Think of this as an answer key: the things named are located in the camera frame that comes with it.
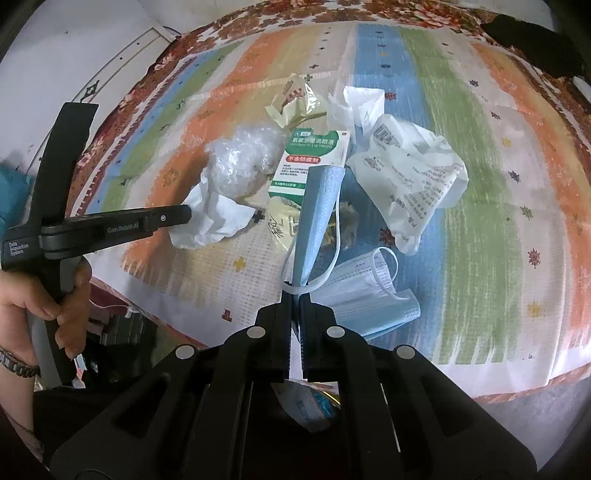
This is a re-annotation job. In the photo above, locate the white tissue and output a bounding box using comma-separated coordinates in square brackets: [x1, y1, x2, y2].
[168, 167, 256, 250]

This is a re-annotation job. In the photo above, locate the yellow wrapper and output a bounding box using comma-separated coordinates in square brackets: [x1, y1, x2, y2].
[266, 197, 360, 251]

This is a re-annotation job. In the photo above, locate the clear plastic bag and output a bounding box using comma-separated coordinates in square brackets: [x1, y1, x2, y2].
[205, 123, 290, 200]

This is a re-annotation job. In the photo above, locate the blue surgical face mask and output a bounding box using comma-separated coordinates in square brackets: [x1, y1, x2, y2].
[281, 165, 346, 302]

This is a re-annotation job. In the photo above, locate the green white medicine box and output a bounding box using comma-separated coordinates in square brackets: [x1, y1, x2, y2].
[269, 128, 351, 204]

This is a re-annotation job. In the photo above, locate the white printed plastic bag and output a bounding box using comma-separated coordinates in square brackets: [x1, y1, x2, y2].
[348, 114, 469, 255]

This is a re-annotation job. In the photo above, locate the large printed mask package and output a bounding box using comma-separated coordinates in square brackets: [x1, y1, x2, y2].
[273, 334, 339, 432]

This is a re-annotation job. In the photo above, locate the person's left hand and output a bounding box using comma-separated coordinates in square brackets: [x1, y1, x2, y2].
[1, 259, 92, 366]

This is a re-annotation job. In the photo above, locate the teal plastic bag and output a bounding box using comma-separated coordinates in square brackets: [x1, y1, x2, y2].
[0, 164, 34, 235]

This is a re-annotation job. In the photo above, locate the metal wrist watch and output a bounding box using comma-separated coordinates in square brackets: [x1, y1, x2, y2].
[0, 348, 40, 378]

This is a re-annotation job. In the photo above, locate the striped colourful bed mat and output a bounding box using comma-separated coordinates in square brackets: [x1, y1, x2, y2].
[68, 18, 590, 396]

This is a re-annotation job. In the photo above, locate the floral bed mattress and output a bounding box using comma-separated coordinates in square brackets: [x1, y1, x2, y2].
[68, 1, 590, 397]

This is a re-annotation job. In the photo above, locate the black cloth on bed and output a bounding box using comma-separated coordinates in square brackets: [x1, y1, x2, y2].
[481, 14, 584, 78]

